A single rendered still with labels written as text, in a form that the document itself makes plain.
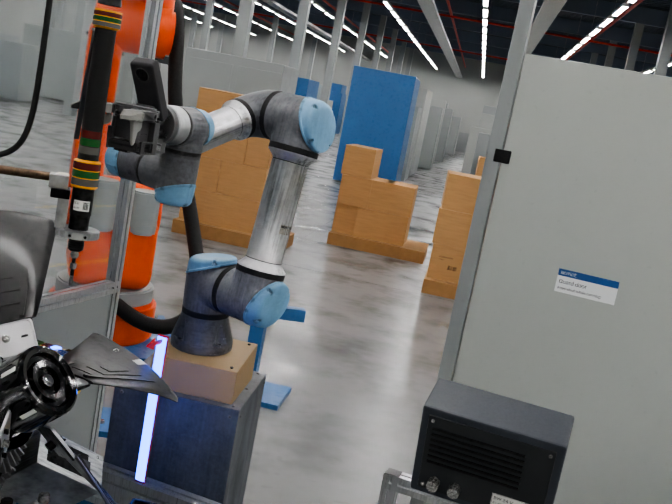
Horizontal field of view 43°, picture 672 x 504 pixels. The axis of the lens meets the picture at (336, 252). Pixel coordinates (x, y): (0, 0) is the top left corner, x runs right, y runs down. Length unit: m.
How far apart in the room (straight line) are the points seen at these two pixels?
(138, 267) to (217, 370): 3.32
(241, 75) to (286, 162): 10.07
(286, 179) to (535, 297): 1.33
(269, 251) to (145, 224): 3.30
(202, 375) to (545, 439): 0.84
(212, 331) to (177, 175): 0.52
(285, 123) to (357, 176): 8.59
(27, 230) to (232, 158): 7.83
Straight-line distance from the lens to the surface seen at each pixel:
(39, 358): 1.45
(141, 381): 1.66
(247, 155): 9.37
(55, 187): 1.45
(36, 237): 1.61
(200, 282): 2.05
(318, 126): 1.94
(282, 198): 1.96
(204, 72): 12.16
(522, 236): 3.02
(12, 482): 1.64
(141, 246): 5.29
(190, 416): 2.05
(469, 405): 1.61
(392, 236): 10.56
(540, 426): 1.60
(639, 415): 3.11
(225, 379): 2.03
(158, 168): 1.72
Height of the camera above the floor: 1.73
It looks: 10 degrees down
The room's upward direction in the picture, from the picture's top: 11 degrees clockwise
